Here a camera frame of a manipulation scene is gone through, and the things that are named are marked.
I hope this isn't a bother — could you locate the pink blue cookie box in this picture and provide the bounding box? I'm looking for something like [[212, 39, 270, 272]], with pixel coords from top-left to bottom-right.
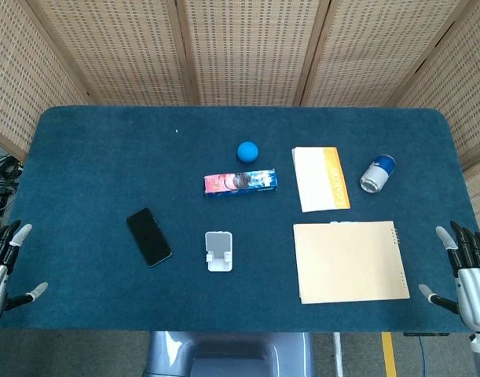
[[203, 168, 280, 199]]

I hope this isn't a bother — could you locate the black cables bundle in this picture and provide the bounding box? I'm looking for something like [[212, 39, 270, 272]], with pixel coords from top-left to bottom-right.
[[0, 153, 24, 218]]

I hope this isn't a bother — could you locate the silver blue robot torso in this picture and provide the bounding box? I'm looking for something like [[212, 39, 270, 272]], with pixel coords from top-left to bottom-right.
[[141, 331, 315, 377]]

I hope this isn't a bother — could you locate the white table leg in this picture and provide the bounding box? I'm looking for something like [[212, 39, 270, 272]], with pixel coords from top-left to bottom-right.
[[332, 332, 345, 377]]

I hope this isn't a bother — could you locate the black smartphone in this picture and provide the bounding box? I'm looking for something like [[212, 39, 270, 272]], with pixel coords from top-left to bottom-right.
[[126, 207, 173, 269]]

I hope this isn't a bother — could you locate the blue ball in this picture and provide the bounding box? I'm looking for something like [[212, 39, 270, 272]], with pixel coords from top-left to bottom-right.
[[236, 141, 260, 163]]

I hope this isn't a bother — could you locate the woven bamboo folding screen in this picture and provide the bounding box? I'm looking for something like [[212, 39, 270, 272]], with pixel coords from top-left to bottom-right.
[[0, 0, 480, 229]]

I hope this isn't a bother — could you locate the beige spiral notebook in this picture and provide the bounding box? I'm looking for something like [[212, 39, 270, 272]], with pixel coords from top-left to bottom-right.
[[292, 220, 411, 306]]

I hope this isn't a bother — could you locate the yellow floor tape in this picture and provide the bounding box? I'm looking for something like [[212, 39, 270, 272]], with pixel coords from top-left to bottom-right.
[[381, 332, 398, 377]]

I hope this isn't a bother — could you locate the blue table cloth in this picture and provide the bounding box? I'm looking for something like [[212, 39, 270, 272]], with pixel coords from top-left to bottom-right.
[[0, 105, 480, 335]]

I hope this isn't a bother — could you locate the blue silver soda can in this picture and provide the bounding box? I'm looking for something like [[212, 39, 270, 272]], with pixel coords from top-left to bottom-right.
[[359, 153, 397, 194]]

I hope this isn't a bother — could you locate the blue cable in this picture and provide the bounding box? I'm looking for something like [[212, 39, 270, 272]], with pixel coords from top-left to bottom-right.
[[417, 335, 429, 377]]

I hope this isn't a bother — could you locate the white phone stand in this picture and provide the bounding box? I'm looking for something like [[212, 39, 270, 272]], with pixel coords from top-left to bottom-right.
[[204, 231, 233, 273]]

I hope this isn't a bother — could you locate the white orange booklet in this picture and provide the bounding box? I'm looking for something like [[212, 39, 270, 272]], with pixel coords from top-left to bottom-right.
[[291, 146, 352, 214]]

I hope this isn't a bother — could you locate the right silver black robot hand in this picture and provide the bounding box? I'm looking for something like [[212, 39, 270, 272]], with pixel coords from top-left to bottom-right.
[[418, 221, 480, 336]]

